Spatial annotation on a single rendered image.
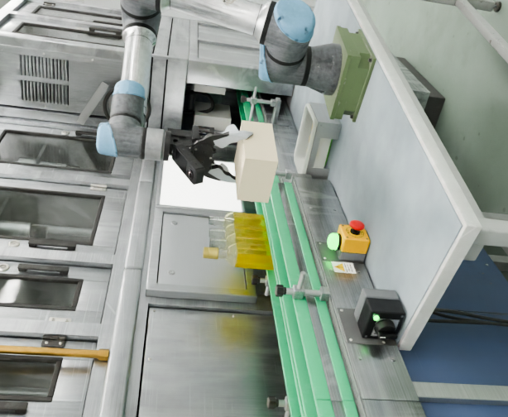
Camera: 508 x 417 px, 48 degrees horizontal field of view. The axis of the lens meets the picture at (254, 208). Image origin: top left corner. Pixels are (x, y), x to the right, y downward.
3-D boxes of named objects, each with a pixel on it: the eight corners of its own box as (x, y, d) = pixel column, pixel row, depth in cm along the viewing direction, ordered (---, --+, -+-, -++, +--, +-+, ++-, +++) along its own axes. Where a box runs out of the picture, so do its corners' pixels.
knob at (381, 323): (390, 334, 125) (395, 346, 122) (371, 333, 124) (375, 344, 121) (396, 319, 123) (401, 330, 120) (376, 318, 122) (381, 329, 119)
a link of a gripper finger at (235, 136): (246, 112, 133) (211, 127, 135) (247, 127, 129) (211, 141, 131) (251, 123, 135) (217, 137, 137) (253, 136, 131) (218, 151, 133)
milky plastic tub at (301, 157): (315, 160, 209) (292, 158, 207) (329, 103, 197) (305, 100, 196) (324, 184, 194) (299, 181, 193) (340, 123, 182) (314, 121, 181)
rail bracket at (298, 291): (326, 293, 140) (273, 289, 137) (333, 269, 136) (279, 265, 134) (329, 304, 136) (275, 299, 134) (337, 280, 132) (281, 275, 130)
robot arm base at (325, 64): (338, 33, 168) (305, 29, 167) (344, 63, 158) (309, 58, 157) (325, 76, 179) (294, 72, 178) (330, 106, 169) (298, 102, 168)
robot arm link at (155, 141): (145, 138, 128) (143, 168, 133) (165, 141, 129) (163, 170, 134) (148, 121, 134) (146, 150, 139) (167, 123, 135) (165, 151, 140)
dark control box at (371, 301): (387, 315, 133) (352, 313, 132) (397, 289, 129) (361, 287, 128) (398, 341, 126) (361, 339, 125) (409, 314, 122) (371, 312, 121)
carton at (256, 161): (271, 123, 139) (242, 120, 137) (278, 161, 126) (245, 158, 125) (262, 163, 146) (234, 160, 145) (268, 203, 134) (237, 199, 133)
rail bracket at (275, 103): (286, 126, 251) (237, 120, 247) (294, 89, 242) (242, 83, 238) (288, 130, 247) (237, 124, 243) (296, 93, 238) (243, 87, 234)
